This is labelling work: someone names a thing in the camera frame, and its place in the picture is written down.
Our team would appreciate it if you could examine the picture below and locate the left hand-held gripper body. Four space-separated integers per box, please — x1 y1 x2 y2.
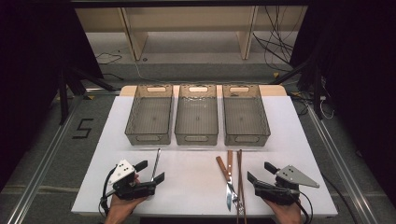
106 159 157 201

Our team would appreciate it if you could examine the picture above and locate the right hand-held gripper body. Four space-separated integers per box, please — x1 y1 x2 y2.
253 164 320 206

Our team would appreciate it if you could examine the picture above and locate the metal spoon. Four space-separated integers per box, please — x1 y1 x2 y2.
150 147 163 183

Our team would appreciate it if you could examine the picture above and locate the wooden-handled fork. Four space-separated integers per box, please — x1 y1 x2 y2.
215 156 242 210

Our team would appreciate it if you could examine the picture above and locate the clear grey plastic bin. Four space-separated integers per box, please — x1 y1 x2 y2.
124 84 174 147
174 83 219 147
221 83 272 147

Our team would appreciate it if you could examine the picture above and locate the person's right hand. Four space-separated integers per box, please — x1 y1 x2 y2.
262 199 304 224

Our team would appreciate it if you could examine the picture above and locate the person's left hand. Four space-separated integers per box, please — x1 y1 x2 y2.
104 193 148 224

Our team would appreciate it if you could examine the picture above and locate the black metal stand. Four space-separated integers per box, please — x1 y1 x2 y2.
56 65 117 125
270 58 325 120

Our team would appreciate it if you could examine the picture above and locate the black curtain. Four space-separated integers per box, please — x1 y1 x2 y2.
0 0 105 190
290 0 396 200

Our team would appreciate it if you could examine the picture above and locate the light wooden shelf unit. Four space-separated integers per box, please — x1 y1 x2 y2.
74 6 307 62

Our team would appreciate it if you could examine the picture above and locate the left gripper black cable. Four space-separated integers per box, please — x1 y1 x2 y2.
98 166 118 217

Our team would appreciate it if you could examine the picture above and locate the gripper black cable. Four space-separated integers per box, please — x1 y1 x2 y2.
293 189 314 224
98 166 118 217

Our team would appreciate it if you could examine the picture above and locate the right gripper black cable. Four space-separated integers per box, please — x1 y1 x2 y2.
293 189 314 224

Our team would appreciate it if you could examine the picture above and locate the metal floor rail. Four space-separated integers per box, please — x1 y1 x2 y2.
306 105 380 224
6 95 84 224

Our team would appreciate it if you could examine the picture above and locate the thin black floor cable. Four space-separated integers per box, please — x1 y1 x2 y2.
94 50 123 66

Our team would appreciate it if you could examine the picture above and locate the bundle of black cables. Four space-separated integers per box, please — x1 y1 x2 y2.
251 6 301 73

